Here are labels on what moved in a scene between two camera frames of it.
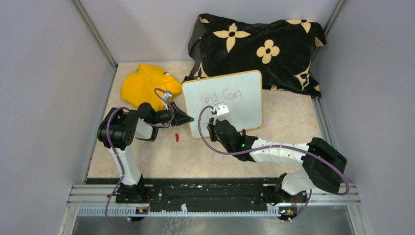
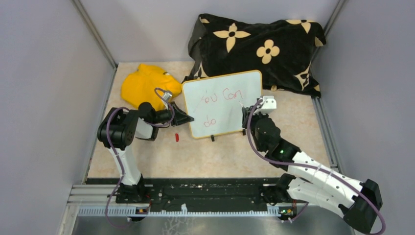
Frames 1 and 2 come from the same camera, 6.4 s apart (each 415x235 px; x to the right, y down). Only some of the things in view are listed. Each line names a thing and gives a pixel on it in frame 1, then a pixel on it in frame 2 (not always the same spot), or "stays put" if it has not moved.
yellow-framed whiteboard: (241, 93) stays put
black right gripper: (212, 122) → (251, 116)
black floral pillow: (282, 51) stays put
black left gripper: (180, 117) stays put
